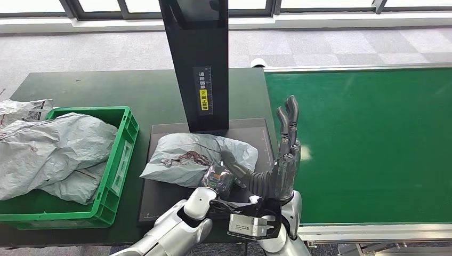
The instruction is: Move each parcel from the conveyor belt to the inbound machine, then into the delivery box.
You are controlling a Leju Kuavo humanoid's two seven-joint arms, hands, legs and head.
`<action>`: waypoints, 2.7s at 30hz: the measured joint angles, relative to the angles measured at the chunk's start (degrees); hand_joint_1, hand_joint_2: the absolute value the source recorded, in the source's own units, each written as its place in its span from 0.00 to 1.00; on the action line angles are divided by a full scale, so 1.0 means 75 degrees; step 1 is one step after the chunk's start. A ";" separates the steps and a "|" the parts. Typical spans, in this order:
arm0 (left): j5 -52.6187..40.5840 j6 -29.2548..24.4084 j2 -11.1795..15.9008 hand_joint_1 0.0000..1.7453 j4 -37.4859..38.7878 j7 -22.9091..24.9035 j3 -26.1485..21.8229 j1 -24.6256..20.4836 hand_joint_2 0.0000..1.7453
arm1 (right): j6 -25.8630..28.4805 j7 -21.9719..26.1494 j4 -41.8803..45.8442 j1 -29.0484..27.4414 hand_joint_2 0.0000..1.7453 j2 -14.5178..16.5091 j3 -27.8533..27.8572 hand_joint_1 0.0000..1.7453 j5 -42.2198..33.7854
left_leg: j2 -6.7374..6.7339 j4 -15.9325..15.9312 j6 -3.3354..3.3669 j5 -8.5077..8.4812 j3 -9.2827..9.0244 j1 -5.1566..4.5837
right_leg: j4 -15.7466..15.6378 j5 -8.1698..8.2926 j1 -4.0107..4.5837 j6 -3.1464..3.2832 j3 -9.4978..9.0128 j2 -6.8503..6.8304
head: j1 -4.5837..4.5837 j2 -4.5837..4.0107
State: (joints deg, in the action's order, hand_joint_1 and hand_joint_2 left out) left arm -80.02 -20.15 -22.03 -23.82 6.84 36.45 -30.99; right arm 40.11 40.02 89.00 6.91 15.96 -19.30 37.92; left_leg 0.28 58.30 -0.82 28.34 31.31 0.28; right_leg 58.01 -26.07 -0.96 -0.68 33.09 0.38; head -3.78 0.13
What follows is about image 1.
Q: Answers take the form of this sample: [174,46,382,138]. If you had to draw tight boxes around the dark window frame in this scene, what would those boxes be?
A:
[0,0,452,20]

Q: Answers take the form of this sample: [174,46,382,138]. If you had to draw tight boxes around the aluminium conveyor frame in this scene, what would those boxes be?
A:
[263,62,452,256]

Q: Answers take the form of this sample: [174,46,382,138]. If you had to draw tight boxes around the grey poly parcel red blotch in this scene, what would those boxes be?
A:
[140,133,259,189]

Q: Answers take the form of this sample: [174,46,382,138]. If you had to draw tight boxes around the plain grey poly parcel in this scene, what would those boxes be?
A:
[0,112,119,202]

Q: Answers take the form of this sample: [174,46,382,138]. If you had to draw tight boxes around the white poly parcel barcode label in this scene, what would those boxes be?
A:
[0,99,55,124]

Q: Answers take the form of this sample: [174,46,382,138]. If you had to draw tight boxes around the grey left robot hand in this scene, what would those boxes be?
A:
[201,162,237,197]

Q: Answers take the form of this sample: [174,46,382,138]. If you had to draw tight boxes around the black inbound scanner machine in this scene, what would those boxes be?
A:
[136,0,280,228]

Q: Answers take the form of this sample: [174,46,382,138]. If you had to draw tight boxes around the green plastic crate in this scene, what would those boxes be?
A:
[0,106,140,230]

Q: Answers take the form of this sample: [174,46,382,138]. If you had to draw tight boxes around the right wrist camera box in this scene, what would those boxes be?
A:
[228,213,277,242]

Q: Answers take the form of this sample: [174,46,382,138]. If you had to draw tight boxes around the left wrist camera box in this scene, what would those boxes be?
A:
[210,198,256,215]

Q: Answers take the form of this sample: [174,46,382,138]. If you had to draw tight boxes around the yellow black scanner label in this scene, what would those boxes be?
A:
[193,66,214,116]

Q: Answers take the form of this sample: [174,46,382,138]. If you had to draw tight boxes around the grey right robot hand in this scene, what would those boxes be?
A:
[220,94,302,203]

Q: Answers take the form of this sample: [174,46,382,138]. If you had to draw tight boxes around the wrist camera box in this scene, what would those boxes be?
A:
[228,213,277,242]
[210,198,256,215]

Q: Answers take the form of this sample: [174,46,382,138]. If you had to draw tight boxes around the green conveyor belt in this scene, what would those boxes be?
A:
[264,69,452,225]

